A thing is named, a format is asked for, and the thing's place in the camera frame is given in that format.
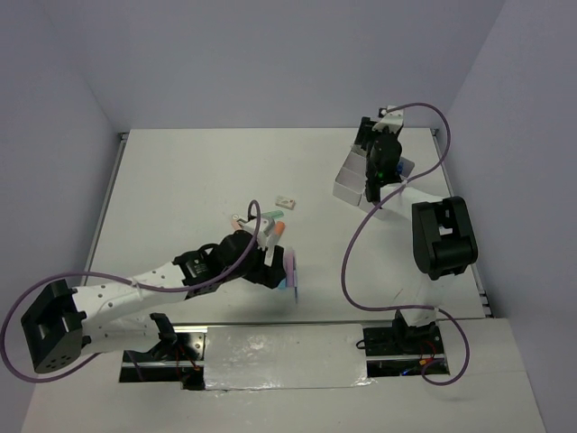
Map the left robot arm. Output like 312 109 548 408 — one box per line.
21 230 286 374

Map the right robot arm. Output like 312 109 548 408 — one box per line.
353 116 479 353

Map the white compartment container left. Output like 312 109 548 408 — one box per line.
333 145 366 207

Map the white compartment container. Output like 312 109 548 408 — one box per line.
333 145 366 207
359 157 415 220

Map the orange cap highlighter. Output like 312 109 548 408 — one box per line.
273 221 286 237

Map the white compartment container right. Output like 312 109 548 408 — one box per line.
359 157 415 220

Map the green translucent case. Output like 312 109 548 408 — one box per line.
262 210 284 219

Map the purple highlighter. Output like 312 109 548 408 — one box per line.
284 250 298 289

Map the white eraser box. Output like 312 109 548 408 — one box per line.
275 196 296 210

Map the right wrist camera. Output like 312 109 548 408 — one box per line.
373 106 404 134

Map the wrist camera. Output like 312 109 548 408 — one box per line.
373 106 404 134
257 216 276 249

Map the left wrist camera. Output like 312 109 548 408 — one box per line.
257 216 276 249

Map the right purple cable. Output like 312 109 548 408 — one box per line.
341 102 472 385

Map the purple cable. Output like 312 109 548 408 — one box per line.
341 102 472 385
0 199 262 383

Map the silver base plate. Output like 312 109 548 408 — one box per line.
204 324 371 391

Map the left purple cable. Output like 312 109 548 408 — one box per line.
0 199 262 383

